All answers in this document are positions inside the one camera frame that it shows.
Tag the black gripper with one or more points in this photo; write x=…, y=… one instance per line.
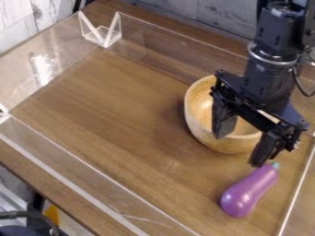
x=236, y=98

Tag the purple toy eggplant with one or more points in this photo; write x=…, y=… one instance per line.
x=241, y=196

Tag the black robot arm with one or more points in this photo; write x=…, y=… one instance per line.
x=281, y=45

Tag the brown wooden bowl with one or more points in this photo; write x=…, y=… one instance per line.
x=197, y=115

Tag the clear acrylic corner bracket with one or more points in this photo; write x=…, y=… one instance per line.
x=101, y=35

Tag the clear acrylic tray wall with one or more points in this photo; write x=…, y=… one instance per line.
x=92, y=132

